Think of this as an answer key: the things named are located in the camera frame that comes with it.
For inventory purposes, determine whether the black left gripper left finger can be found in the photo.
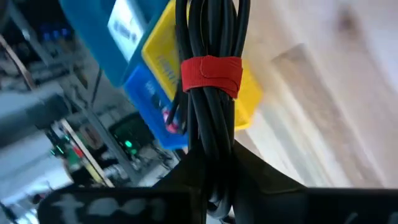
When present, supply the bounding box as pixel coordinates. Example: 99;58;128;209
37;146;208;224

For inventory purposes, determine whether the blue perforated plastic basket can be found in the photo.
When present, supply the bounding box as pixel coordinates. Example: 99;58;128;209
124;63;190;152

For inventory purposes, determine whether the black device behind table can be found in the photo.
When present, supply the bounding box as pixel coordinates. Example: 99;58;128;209
108;113;156;159

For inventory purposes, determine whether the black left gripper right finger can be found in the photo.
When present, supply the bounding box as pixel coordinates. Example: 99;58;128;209
230;139;398;224

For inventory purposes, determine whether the teal plastic bin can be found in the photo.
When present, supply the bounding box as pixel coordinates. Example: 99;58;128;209
58;0;170;88

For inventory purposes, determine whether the black cable bundle red strap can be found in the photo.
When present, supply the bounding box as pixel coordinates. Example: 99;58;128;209
164;0;251;218

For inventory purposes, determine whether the yellow perforated plastic basket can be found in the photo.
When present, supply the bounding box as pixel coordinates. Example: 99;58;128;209
141;0;264;131

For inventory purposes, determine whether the white box dark picture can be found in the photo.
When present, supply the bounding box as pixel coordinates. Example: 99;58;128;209
107;0;149;62

